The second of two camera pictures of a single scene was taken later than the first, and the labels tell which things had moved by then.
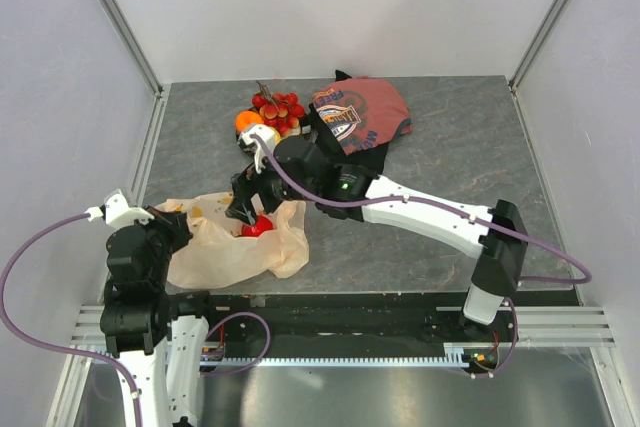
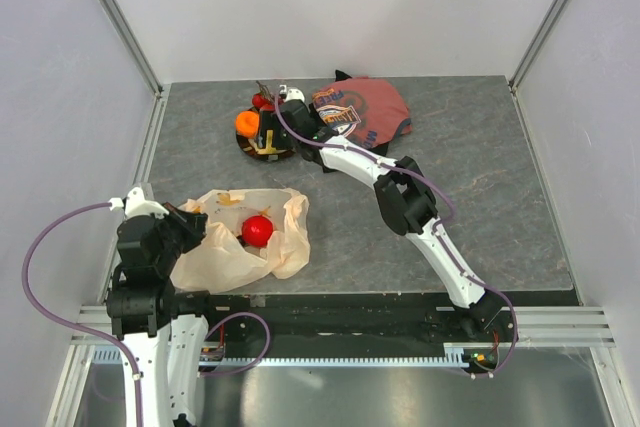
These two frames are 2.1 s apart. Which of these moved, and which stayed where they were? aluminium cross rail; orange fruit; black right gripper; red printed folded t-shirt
Moved: black right gripper
Stayed: aluminium cross rail; red printed folded t-shirt; orange fruit
